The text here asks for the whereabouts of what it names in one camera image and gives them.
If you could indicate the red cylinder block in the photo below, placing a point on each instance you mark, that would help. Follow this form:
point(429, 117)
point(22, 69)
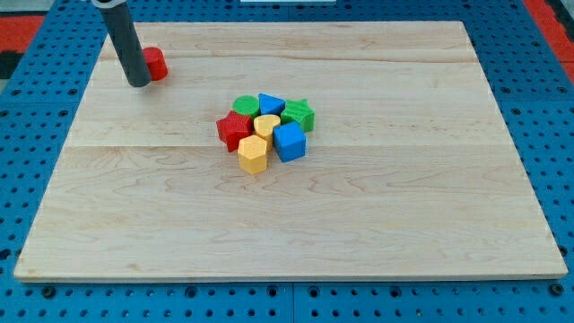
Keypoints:
point(156, 63)

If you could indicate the blue cube block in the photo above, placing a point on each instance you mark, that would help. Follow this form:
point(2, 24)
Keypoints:
point(290, 141)

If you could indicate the yellow hexagon block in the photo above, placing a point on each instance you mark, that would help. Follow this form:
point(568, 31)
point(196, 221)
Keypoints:
point(252, 153)

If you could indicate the yellow heart block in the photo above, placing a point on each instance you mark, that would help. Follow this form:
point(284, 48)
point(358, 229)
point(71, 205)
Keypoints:
point(264, 126)

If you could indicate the green star block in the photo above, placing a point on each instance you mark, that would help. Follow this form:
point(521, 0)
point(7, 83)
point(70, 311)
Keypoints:
point(300, 112)

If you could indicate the blue triangle block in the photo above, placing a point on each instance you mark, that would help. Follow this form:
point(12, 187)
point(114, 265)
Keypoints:
point(270, 105)

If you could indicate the red star block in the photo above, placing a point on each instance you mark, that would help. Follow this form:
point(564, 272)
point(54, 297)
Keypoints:
point(234, 127)

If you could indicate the green cylinder block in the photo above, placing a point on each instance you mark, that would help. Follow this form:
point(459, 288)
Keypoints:
point(247, 105)

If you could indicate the light wooden board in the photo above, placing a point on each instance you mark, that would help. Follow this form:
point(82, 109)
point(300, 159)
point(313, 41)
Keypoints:
point(410, 172)

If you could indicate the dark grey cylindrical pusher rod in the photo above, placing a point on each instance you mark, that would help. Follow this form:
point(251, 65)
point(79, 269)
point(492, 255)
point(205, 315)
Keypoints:
point(120, 26)

